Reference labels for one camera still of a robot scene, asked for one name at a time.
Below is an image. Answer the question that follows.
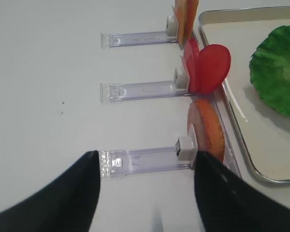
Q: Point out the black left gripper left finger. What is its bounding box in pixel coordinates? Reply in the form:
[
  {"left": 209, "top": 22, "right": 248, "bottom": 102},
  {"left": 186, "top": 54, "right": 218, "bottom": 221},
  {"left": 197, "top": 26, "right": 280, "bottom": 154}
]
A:
[{"left": 0, "top": 151, "right": 101, "bottom": 232}]

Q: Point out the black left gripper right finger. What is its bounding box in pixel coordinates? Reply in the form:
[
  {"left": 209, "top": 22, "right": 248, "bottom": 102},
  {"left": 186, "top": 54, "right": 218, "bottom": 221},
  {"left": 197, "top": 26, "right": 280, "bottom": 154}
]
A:
[{"left": 194, "top": 151, "right": 290, "bottom": 232}]

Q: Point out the green lettuce leaf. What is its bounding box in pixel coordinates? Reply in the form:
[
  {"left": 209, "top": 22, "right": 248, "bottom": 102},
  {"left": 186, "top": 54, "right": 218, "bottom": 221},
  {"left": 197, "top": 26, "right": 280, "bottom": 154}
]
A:
[{"left": 249, "top": 25, "right": 290, "bottom": 117}]

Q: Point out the clear pusher track for bread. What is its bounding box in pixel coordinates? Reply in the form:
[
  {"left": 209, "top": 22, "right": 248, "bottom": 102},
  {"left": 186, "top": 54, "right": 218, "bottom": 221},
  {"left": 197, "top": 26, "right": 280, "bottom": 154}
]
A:
[{"left": 99, "top": 136, "right": 199, "bottom": 178}]

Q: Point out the bread slice in left rack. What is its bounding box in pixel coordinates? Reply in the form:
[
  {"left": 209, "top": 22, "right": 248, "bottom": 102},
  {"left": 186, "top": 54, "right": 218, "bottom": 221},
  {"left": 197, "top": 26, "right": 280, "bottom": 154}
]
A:
[{"left": 187, "top": 99, "right": 225, "bottom": 162}]

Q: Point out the clear pusher track for tomato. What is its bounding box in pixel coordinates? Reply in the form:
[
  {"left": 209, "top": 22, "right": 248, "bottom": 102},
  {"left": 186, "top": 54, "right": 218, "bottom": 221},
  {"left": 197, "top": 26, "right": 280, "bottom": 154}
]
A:
[{"left": 100, "top": 66, "right": 190, "bottom": 104}]

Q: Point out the front red tomato slice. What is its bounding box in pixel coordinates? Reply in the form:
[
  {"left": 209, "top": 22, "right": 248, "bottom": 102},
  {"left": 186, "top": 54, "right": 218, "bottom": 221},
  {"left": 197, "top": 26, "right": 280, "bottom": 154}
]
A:
[{"left": 197, "top": 44, "right": 231, "bottom": 94}]

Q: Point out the red tomato slice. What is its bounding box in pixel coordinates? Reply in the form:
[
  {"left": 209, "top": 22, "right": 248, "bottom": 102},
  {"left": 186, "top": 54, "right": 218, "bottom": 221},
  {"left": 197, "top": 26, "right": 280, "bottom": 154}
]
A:
[
  {"left": 197, "top": 44, "right": 231, "bottom": 94},
  {"left": 184, "top": 38, "right": 200, "bottom": 93}
]

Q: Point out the rear red tomato slice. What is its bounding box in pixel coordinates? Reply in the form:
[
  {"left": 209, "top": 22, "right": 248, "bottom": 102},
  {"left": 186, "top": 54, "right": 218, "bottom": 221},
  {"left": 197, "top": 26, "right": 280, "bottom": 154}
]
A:
[{"left": 184, "top": 38, "right": 200, "bottom": 93}]

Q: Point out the clear pusher track for cheese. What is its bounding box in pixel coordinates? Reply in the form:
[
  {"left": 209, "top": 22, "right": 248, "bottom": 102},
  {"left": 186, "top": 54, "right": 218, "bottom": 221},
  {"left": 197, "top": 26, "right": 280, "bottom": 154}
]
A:
[{"left": 101, "top": 15, "right": 179, "bottom": 49}]

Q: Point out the front yellow cheese slice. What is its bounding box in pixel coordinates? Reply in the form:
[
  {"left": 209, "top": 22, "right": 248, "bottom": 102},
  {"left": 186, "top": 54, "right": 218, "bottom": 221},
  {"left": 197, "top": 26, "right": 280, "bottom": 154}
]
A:
[{"left": 184, "top": 0, "right": 199, "bottom": 42}]

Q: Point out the yellow cheese slice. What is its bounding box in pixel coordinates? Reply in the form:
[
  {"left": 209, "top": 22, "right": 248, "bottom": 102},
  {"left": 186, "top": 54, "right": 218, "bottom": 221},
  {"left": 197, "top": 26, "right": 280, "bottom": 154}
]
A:
[
  {"left": 174, "top": 0, "right": 187, "bottom": 46},
  {"left": 184, "top": 0, "right": 199, "bottom": 42}
]

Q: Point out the rear yellow cheese slice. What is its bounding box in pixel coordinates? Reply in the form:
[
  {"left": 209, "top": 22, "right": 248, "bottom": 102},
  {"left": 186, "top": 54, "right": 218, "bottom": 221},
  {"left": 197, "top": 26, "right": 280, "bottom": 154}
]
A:
[{"left": 174, "top": 0, "right": 187, "bottom": 46}]

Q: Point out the white rectangular metal tray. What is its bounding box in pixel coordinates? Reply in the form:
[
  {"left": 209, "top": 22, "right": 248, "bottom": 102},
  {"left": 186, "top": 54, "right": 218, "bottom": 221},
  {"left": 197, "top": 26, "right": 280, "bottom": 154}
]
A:
[{"left": 199, "top": 6, "right": 290, "bottom": 183}]

